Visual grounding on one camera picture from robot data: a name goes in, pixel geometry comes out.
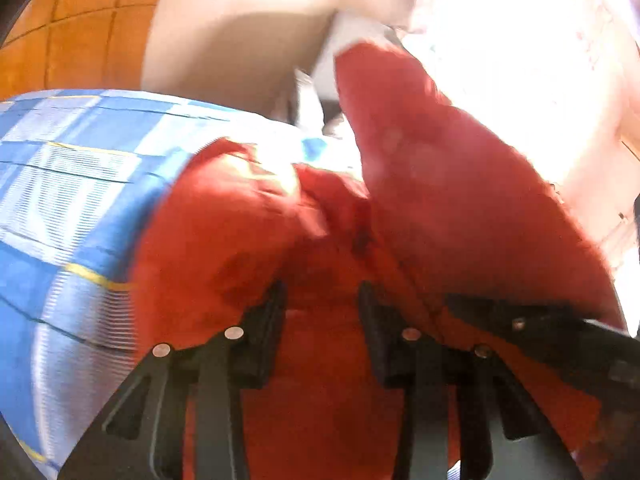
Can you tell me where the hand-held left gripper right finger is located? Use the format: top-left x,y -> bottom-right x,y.
357,280 -> 585,480

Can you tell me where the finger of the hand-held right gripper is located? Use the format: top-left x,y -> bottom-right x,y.
444,292 -> 640,396

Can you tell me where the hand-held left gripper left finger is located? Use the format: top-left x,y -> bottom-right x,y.
57,280 -> 289,480

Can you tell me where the orange down jacket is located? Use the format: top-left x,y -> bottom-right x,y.
129,42 -> 632,480

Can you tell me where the blue plaid bed sheet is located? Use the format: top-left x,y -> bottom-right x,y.
0,89 -> 362,480

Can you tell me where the orange wooden wardrobe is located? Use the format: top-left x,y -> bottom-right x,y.
0,0 -> 174,102

